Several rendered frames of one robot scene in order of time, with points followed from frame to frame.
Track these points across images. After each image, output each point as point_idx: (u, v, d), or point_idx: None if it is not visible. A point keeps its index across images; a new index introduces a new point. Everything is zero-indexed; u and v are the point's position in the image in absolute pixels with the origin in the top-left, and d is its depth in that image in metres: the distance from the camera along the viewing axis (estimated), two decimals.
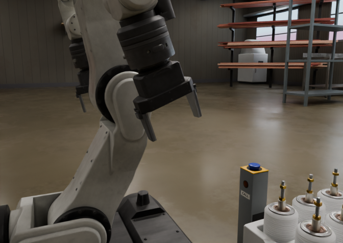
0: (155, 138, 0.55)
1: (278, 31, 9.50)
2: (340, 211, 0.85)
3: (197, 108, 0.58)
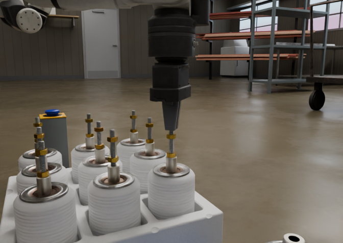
0: (167, 125, 0.58)
1: (260, 24, 9.33)
2: (106, 154, 0.68)
3: (164, 119, 0.57)
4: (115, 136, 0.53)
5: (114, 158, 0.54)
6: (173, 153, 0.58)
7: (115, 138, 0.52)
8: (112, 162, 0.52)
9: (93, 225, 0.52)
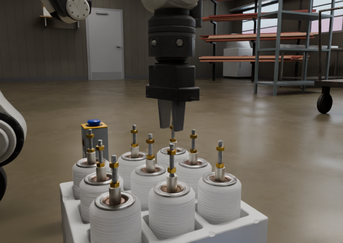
0: (180, 126, 0.57)
1: (263, 26, 9.39)
2: None
3: (169, 117, 0.59)
4: (173, 149, 0.59)
5: (171, 169, 0.60)
6: (222, 164, 0.63)
7: (175, 151, 0.58)
8: (172, 173, 0.58)
9: (154, 229, 0.58)
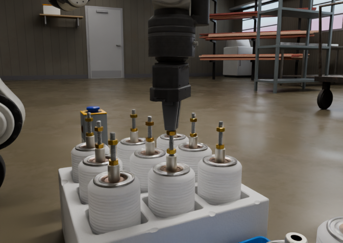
0: (167, 125, 0.58)
1: (263, 24, 9.38)
2: None
3: (164, 119, 0.57)
4: (174, 130, 0.58)
5: (172, 150, 0.59)
6: (222, 145, 0.63)
7: (174, 132, 0.57)
8: (170, 154, 0.58)
9: (154, 210, 0.57)
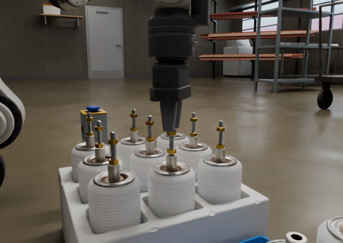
0: None
1: (263, 24, 9.38)
2: None
3: (162, 120, 0.56)
4: (167, 131, 0.58)
5: (167, 152, 0.58)
6: (222, 145, 0.63)
7: (173, 130, 0.58)
8: (175, 152, 0.59)
9: (154, 209, 0.57)
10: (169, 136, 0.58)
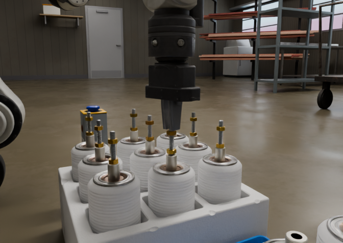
0: (177, 126, 0.58)
1: (263, 24, 9.38)
2: None
3: None
4: (172, 132, 0.57)
5: (174, 152, 0.58)
6: (222, 144, 0.63)
7: (166, 131, 0.58)
8: (168, 151, 0.59)
9: (154, 209, 0.57)
10: (172, 136, 0.57)
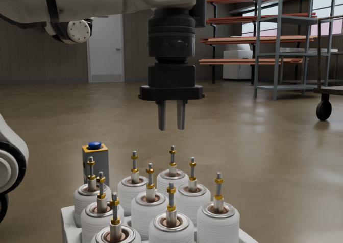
0: (165, 128, 0.56)
1: (263, 28, 9.40)
2: None
3: (181, 119, 0.56)
4: (174, 190, 0.59)
5: (175, 209, 0.60)
6: (220, 196, 0.65)
7: (167, 189, 0.59)
8: (167, 208, 0.61)
9: None
10: (173, 193, 0.60)
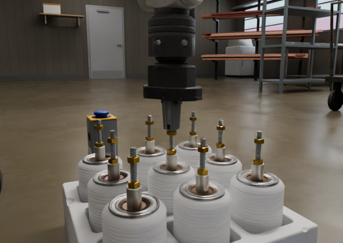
0: (176, 125, 0.58)
1: (265, 24, 9.27)
2: None
3: None
4: (206, 148, 0.47)
5: (207, 172, 0.48)
6: (261, 160, 0.52)
7: (197, 148, 0.47)
8: (197, 172, 0.48)
9: (182, 241, 0.46)
10: (205, 152, 0.47)
